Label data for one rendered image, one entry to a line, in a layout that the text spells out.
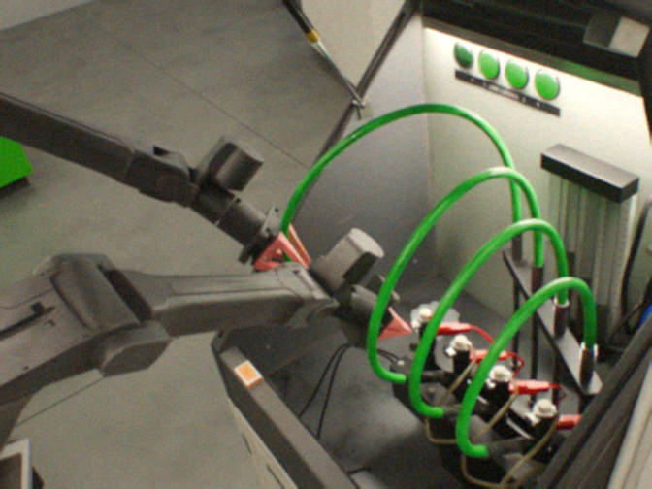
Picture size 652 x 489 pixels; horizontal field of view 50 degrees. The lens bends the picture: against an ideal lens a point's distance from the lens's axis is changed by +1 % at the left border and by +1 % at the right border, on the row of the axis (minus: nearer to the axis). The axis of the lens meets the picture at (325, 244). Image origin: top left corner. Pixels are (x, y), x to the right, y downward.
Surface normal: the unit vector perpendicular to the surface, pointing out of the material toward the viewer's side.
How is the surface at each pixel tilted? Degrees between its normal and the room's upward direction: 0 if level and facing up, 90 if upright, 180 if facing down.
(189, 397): 0
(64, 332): 27
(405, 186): 90
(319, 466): 0
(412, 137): 90
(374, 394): 0
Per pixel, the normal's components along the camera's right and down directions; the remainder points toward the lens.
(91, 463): -0.15, -0.79
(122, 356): 0.65, 0.69
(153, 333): 0.63, -0.72
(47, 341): 0.25, -0.60
